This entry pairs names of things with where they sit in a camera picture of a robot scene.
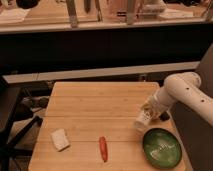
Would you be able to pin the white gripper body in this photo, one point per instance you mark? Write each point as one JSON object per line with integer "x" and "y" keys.
{"x": 154, "y": 109}

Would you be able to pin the white sponge block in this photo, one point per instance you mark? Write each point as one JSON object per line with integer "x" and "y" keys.
{"x": 59, "y": 139}

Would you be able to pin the green ceramic bowl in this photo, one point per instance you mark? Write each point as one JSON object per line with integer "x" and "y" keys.
{"x": 161, "y": 148}

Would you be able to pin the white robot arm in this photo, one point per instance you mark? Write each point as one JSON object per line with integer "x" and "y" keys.
{"x": 183, "y": 87}

